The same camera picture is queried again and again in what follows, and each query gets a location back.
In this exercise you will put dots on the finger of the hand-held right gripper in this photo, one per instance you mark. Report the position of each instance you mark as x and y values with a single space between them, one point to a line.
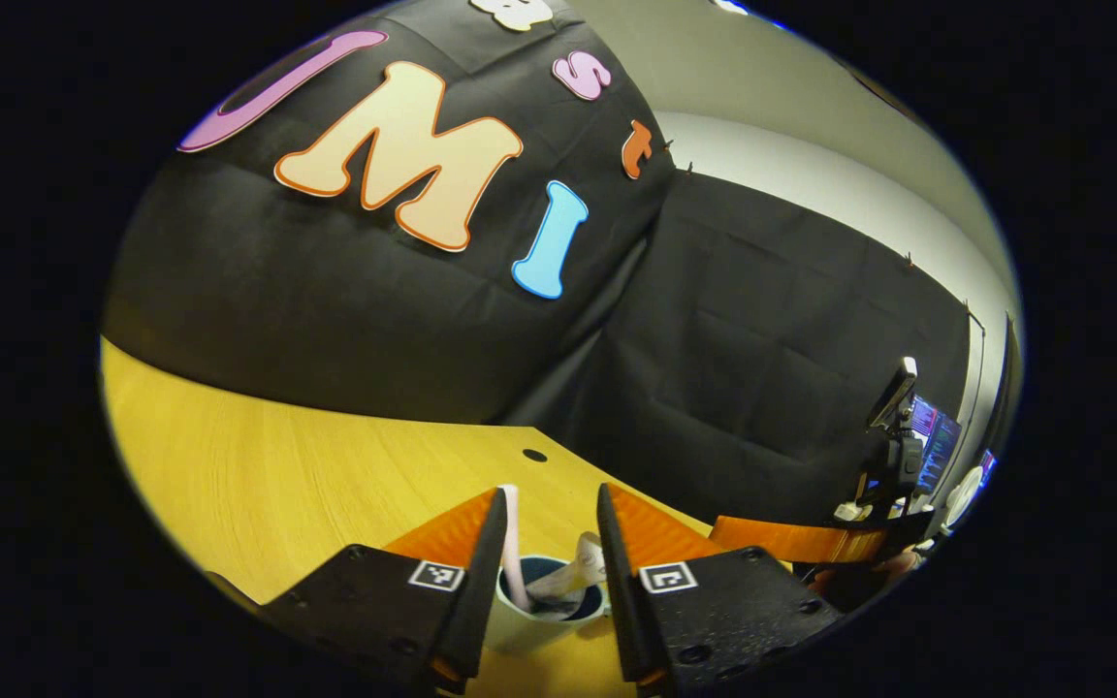
791 541

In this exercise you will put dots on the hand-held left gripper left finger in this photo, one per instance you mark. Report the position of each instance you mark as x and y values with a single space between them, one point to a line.
481 601

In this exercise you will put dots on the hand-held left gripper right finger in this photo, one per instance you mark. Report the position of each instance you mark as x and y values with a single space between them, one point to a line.
617 601

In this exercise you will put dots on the white toothpaste tube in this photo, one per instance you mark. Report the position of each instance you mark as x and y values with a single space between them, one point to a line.
583 572

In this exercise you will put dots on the pale green cup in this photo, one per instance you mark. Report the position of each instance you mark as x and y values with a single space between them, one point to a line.
520 635

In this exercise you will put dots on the wooden desktop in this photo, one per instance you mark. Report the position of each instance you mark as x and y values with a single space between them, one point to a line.
248 465

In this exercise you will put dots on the white round object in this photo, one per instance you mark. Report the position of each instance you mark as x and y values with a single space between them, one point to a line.
964 494

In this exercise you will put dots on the lit computer monitor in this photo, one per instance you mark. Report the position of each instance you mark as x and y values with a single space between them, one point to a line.
937 441

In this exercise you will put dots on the small lit screen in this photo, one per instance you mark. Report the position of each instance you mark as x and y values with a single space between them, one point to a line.
987 467

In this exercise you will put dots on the phone on tripod stand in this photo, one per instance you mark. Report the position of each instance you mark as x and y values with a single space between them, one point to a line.
893 393

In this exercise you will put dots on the black backdrop cloth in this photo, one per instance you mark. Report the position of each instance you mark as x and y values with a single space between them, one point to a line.
326 320

